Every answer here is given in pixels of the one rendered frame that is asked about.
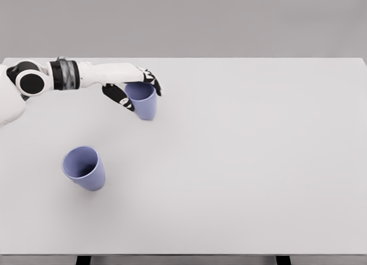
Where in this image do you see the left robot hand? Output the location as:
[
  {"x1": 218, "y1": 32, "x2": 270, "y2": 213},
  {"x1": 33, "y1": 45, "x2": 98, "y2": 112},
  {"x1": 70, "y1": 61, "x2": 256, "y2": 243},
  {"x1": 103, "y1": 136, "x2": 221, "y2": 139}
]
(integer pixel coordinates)
[{"x1": 98, "y1": 63, "x2": 162, "y2": 112}]

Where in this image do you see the lavender blue plastic cup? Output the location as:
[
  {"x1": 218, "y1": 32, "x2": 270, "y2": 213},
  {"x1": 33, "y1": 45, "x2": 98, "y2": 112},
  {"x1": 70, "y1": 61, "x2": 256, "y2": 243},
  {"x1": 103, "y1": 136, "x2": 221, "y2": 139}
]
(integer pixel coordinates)
[
  {"x1": 61, "y1": 146, "x2": 106, "y2": 192},
  {"x1": 124, "y1": 81, "x2": 158, "y2": 122}
]

